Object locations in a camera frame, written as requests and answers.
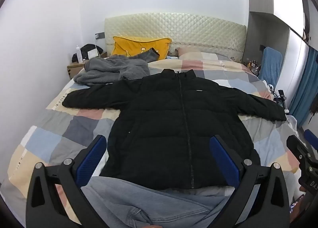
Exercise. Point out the person's blue jeans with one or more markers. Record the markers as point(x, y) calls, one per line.
point(149, 208)

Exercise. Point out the white box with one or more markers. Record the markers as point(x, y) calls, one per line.
point(92, 54)

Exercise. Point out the person's right hand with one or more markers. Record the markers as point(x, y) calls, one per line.
point(304, 205)

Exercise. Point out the row of small bottles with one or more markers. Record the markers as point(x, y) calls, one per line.
point(252, 66)

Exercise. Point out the wooden nightstand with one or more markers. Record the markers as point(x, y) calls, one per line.
point(73, 68)

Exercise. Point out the black bag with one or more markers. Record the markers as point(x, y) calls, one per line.
point(87, 48)

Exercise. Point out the grey wall socket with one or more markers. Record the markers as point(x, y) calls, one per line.
point(99, 35)

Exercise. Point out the cream quilted headboard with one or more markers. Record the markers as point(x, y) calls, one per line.
point(186, 29)

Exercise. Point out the pastel checkered duvet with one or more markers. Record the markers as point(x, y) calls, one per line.
point(74, 123)

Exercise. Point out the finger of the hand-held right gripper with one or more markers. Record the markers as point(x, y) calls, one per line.
point(312, 138)
point(297, 147)

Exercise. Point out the blue curtain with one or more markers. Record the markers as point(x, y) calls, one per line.
point(305, 88)

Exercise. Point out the white bottle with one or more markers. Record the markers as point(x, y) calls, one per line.
point(79, 55)

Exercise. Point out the grey fleece garment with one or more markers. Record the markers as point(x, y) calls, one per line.
point(109, 68)

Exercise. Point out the pink pillow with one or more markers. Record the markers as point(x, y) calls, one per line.
point(191, 52)

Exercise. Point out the yellow pillow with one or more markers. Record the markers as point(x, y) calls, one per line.
point(129, 44)

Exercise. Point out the black phone stand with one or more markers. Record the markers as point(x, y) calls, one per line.
point(282, 97)

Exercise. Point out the black puffer jacket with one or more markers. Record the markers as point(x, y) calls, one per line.
point(161, 118)

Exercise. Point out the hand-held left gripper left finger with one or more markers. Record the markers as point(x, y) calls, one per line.
point(90, 160)

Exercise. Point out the blue chair cover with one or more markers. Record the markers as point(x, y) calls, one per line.
point(270, 66)

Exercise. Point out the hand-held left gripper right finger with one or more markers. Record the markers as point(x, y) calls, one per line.
point(224, 160)

